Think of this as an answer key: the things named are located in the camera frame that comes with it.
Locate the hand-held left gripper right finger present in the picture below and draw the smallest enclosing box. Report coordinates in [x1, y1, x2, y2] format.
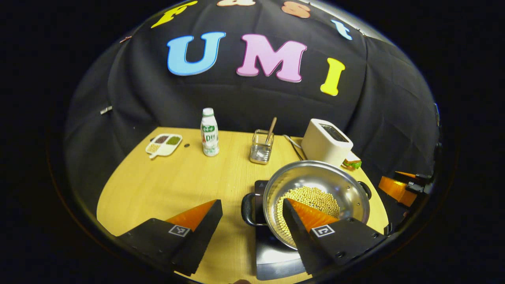
[282, 198, 388, 275]

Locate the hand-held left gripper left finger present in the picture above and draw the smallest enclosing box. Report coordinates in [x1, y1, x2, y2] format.
[118, 199, 223, 277]

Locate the black induction cooktop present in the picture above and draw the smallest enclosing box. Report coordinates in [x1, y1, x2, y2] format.
[254, 180, 312, 281]

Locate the stainless steel pot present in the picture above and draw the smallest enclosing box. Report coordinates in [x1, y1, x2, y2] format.
[241, 160, 372, 251]

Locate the pile of soybeans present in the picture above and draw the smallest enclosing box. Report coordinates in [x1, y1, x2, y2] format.
[276, 186, 340, 237]

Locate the white toaster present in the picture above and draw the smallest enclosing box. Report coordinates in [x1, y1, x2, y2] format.
[301, 118, 354, 167]

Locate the white divided bean dish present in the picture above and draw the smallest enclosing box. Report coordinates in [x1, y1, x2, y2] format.
[145, 133, 183, 159]

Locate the white green-labelled drink bottle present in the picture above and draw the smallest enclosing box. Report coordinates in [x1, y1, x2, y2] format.
[201, 108, 220, 157]

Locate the black backdrop cloth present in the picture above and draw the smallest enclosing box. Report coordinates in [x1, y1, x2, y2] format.
[65, 0, 440, 221]

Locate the wire mesh utensil basket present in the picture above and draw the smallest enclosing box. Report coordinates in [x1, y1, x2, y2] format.
[250, 129, 275, 165]

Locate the toaster power cable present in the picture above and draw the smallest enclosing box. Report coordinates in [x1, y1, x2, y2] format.
[282, 135, 305, 161]

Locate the wooden-handled spoon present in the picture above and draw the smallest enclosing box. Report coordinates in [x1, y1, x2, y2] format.
[262, 117, 277, 150]

